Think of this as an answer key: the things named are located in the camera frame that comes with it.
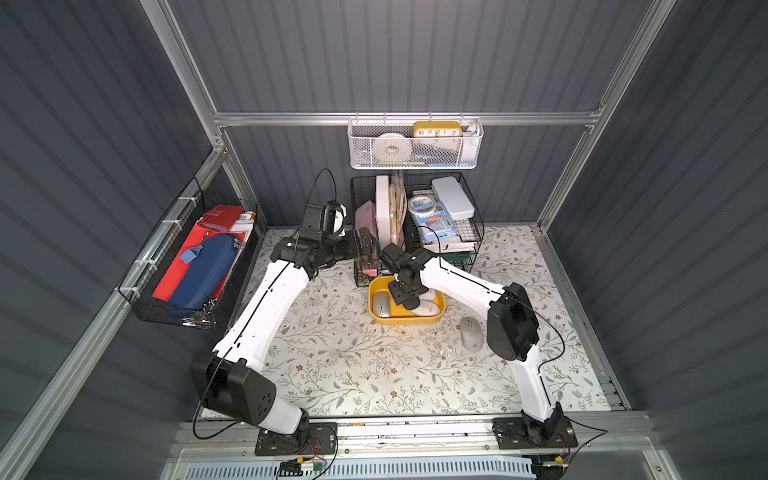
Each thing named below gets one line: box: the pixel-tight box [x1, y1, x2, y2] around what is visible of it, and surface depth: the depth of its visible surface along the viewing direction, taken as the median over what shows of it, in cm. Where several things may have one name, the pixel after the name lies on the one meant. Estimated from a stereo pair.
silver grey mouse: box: [373, 291, 390, 318], surface depth 98 cm
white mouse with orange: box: [411, 299, 440, 317], surface depth 95 cm
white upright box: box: [375, 175, 391, 252], surface depth 93 cm
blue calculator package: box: [410, 202, 457, 241], surface depth 93 cm
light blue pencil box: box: [431, 176, 476, 220], surface depth 99 cm
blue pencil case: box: [168, 234, 237, 310], surface depth 70 cm
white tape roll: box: [372, 132, 413, 164], surface depth 88 cm
